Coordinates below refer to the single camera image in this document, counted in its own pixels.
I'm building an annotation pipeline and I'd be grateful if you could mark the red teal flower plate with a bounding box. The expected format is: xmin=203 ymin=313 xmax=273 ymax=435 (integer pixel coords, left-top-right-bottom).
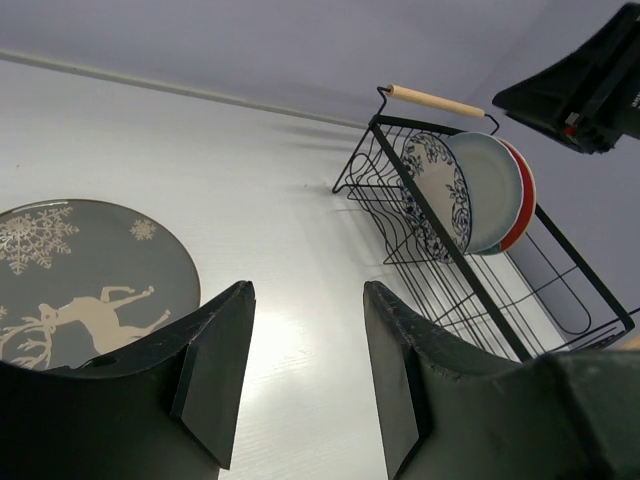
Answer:
xmin=487 ymin=138 xmax=538 ymax=256

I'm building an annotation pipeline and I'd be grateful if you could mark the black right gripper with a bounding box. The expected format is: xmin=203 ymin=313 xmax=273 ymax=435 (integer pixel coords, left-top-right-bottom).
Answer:
xmin=492 ymin=2 xmax=639 ymax=154

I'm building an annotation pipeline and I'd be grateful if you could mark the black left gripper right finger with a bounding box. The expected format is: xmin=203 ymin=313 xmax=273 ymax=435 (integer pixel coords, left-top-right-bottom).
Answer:
xmin=363 ymin=281 xmax=639 ymax=479

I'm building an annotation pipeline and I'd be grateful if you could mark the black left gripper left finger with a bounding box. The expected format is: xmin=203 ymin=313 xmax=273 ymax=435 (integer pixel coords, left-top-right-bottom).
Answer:
xmin=1 ymin=281 xmax=255 ymax=479

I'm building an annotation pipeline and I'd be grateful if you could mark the blue floral plate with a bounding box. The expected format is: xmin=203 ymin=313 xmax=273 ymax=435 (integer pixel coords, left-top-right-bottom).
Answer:
xmin=400 ymin=132 xmax=472 ymax=264

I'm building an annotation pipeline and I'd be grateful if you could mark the black wire dish rack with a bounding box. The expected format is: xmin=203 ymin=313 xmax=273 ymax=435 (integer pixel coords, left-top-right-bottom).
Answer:
xmin=333 ymin=85 xmax=639 ymax=360

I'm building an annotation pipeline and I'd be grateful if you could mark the grey reindeer plate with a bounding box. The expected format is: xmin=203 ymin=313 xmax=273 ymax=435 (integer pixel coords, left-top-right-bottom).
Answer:
xmin=1 ymin=200 xmax=201 ymax=370

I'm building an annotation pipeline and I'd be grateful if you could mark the white blue-rimmed bowl plate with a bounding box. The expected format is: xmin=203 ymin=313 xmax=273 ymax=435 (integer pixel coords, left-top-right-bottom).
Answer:
xmin=445 ymin=132 xmax=523 ymax=254

